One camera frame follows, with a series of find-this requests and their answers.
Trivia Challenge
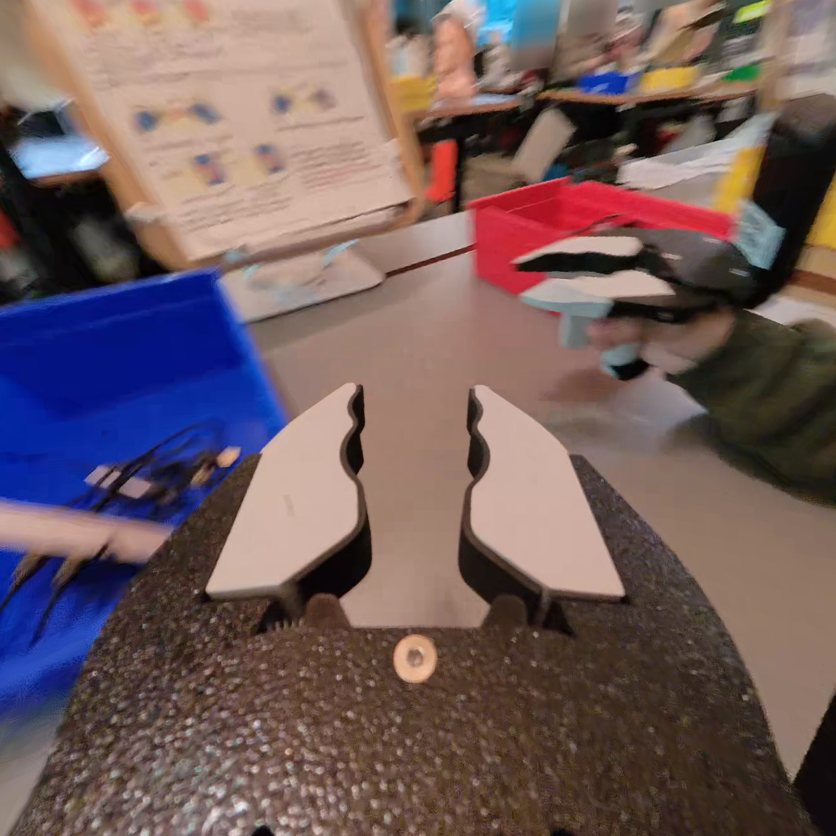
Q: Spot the small blue bin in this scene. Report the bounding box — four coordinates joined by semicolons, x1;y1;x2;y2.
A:
578;71;640;94

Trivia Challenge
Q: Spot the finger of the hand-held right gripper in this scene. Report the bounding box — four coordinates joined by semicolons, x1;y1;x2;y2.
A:
520;270;678;314
511;235;654;275

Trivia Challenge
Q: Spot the blue plastic bin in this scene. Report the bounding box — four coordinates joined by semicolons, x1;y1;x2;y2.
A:
0;269;288;719

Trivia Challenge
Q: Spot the orange plug usb-c cable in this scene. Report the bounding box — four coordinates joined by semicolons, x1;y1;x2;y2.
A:
189;446;243;489

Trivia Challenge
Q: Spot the white oblong device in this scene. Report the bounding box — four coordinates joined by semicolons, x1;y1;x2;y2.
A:
0;499;174;564

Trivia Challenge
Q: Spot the person's right hand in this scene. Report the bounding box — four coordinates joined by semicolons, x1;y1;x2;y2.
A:
588;307;737;378

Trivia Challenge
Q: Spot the person's right forearm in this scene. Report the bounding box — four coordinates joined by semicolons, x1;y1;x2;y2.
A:
666;310;836;507

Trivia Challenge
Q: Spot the large yellow bin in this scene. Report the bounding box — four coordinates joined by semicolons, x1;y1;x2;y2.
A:
714;142;836;249

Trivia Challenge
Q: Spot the white plastic bag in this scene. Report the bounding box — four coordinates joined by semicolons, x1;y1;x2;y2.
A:
617;127;762;192

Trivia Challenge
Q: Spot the small yellow bin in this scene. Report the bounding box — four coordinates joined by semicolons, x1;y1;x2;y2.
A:
640;64;701;94
392;75;437;113

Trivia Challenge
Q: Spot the brown backing board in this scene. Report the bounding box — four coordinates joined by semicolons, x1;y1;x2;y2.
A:
13;0;427;272

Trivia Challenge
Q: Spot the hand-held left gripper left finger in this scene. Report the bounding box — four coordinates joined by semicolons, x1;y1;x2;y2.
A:
204;382;373;608

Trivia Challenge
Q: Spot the printed instruction sheet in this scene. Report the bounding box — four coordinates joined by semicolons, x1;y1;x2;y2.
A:
29;0;415;262

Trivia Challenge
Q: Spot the red plastic bin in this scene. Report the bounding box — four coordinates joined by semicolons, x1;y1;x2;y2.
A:
467;179;739;298

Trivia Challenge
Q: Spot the orange traffic cone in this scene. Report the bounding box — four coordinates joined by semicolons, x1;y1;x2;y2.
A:
425;139;459;205

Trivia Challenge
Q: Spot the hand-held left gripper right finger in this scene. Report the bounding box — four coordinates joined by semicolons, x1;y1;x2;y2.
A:
457;384;628;621

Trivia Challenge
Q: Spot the black hub cable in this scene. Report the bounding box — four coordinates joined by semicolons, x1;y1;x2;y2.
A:
65;421;226;517

